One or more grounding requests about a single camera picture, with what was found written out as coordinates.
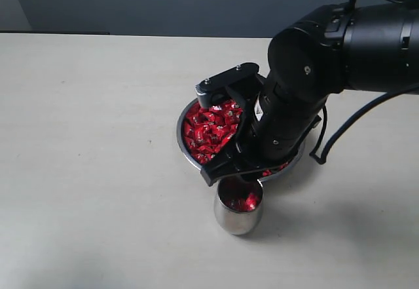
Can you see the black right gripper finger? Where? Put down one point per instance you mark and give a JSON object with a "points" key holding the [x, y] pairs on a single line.
{"points": [[262, 175], [224, 164]]}

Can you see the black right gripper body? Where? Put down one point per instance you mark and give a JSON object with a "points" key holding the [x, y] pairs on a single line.
{"points": [[278, 124]]}

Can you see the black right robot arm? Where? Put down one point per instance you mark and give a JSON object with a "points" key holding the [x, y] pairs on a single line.
{"points": [[371, 48]]}

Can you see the red candies in cup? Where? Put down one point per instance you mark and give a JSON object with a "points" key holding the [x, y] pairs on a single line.
{"points": [[244, 203]]}

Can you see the shiny steel cup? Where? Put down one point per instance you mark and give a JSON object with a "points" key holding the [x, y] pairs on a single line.
{"points": [[237, 223]]}

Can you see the red wrapped candies pile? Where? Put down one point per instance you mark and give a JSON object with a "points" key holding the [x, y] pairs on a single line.
{"points": [[207, 131]]}

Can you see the round steel bowl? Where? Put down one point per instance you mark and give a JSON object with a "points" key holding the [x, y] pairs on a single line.
{"points": [[181, 140]]}

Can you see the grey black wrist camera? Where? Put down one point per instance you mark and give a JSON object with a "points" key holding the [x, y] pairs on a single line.
{"points": [[240, 83]]}

